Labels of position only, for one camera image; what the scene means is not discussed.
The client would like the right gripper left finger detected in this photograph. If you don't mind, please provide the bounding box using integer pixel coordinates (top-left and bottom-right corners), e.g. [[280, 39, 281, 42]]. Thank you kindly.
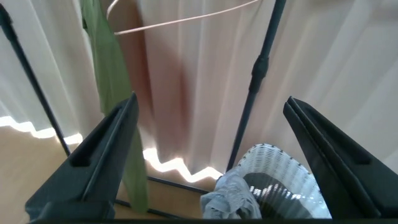
[[24, 91, 140, 220]]

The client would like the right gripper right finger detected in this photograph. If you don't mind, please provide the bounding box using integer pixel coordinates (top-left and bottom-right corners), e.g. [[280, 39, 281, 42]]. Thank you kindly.
[[282, 95, 398, 218]]

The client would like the black clothes rack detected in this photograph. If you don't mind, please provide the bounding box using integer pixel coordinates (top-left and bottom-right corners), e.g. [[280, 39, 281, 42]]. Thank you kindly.
[[0, 0, 287, 218]]

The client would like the white laundry basket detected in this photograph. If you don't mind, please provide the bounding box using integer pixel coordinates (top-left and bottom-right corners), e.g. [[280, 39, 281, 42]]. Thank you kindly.
[[217, 142, 332, 219]]

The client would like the pale blue-grey garment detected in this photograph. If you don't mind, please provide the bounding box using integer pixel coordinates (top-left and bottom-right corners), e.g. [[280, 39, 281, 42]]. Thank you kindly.
[[200, 169, 262, 220]]

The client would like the green printed T-shirt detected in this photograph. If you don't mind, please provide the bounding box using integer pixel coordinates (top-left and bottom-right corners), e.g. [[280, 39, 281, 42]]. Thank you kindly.
[[79, 0, 149, 214]]

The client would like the beige curtain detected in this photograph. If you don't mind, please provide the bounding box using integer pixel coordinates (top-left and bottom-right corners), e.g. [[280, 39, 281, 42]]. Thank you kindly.
[[0, 0, 398, 184]]

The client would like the pink clothes hanger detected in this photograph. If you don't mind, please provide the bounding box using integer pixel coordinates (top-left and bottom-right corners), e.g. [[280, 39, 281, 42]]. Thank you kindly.
[[106, 0, 261, 35]]

